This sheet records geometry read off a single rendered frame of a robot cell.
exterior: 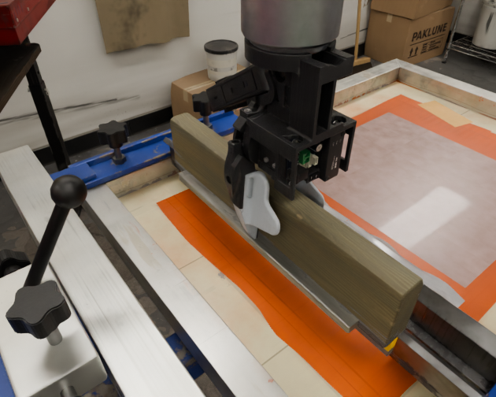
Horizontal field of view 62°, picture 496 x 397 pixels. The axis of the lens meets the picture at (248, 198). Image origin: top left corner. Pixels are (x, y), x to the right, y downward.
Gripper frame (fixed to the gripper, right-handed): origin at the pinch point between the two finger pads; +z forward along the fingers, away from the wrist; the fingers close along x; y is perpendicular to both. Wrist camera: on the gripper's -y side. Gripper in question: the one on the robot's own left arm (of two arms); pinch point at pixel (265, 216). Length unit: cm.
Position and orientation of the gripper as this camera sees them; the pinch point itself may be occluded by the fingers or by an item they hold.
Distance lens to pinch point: 46.4
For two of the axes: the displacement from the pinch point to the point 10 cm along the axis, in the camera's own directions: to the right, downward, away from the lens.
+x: 7.9, -3.9, 4.8
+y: 6.2, 5.0, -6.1
